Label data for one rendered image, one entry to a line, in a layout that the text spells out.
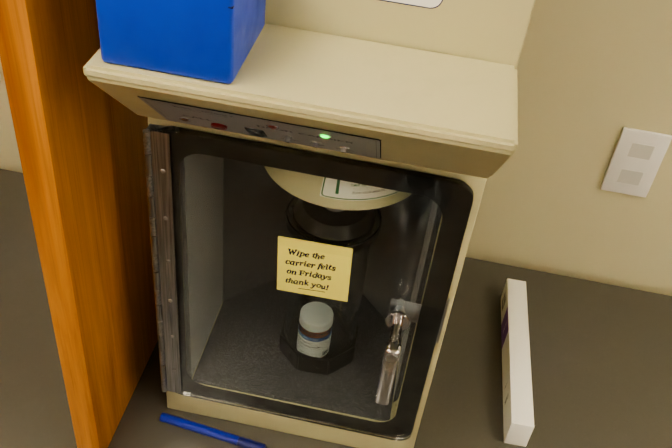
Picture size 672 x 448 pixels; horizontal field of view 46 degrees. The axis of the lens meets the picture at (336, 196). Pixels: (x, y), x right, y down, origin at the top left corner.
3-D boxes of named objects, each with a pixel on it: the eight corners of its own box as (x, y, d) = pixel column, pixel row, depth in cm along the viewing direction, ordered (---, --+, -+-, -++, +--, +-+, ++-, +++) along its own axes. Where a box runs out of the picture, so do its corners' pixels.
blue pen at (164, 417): (159, 417, 100) (263, 450, 97) (163, 410, 100) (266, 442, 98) (159, 422, 100) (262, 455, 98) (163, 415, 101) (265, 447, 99)
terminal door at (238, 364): (170, 387, 99) (153, 122, 73) (410, 438, 96) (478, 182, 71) (168, 392, 98) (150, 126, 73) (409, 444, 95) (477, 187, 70)
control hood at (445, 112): (143, 100, 72) (136, -1, 66) (493, 163, 70) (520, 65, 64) (91, 173, 64) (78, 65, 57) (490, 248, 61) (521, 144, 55)
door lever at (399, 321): (398, 371, 88) (375, 366, 88) (411, 314, 82) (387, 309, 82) (392, 411, 84) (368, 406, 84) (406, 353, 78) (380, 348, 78)
